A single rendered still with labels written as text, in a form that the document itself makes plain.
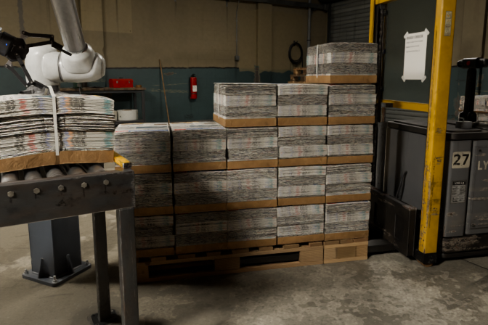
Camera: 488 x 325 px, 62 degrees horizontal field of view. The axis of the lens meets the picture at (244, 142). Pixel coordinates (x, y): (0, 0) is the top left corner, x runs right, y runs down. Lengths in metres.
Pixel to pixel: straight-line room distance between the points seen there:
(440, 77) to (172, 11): 7.48
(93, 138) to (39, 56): 0.94
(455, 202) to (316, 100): 1.03
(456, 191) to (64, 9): 2.29
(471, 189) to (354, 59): 1.05
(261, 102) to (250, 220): 0.66
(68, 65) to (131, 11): 6.82
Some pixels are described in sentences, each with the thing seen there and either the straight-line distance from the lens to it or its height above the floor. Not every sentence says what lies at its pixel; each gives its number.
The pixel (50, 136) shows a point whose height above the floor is 0.91.
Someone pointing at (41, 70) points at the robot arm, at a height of 1.14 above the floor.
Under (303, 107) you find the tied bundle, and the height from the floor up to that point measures 0.93.
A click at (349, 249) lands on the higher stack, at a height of 0.08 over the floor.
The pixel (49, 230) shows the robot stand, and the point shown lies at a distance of 2.44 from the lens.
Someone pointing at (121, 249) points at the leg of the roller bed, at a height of 0.54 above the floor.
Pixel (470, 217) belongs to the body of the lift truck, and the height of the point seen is 0.27.
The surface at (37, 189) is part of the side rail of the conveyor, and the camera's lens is 1.33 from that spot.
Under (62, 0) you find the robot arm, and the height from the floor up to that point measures 1.44.
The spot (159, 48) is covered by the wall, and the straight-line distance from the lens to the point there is 9.13.
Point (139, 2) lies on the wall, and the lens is 9.12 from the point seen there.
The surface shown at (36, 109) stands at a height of 1.00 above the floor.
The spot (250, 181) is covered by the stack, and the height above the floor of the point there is 0.53.
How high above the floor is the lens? 1.10
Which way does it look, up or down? 9 degrees down
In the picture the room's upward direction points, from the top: straight up
